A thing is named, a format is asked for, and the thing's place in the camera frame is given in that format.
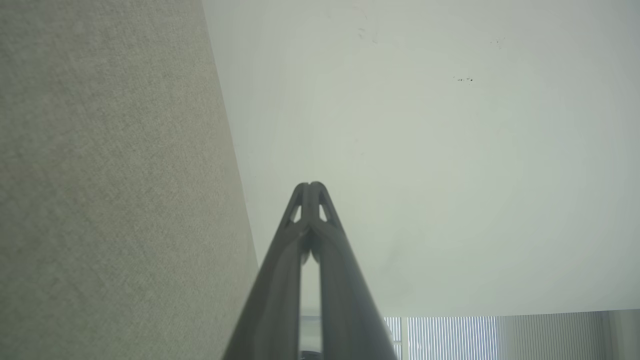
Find grey fabric sofa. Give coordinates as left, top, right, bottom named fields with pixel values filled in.
left=0, top=0, right=261, bottom=360

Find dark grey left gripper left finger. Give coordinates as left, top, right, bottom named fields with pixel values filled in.
left=222, top=182, right=312, bottom=360

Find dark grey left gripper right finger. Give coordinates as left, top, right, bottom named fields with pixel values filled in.
left=310, top=182, right=399, bottom=360

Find white vertical window blinds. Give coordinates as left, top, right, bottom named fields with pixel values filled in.
left=384, top=316, right=502, bottom=360

